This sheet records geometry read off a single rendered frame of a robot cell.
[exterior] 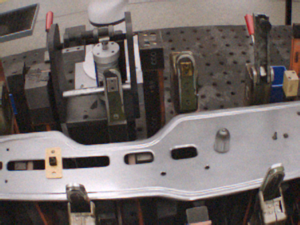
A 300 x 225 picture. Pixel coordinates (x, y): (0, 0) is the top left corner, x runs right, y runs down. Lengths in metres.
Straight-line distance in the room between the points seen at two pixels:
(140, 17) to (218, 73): 1.62
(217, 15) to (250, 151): 2.28
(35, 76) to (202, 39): 0.84
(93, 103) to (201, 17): 2.10
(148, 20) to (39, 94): 2.12
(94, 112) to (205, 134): 0.26
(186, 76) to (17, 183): 0.43
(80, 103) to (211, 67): 0.61
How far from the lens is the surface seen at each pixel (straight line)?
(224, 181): 0.95
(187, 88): 1.08
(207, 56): 1.71
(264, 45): 1.06
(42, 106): 1.11
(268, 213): 0.86
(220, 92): 1.57
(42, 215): 1.09
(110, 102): 1.06
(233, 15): 3.26
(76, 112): 1.15
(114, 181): 0.96
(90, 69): 1.52
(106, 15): 1.36
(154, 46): 1.05
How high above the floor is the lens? 1.75
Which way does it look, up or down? 44 degrees down
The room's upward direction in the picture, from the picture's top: 4 degrees counter-clockwise
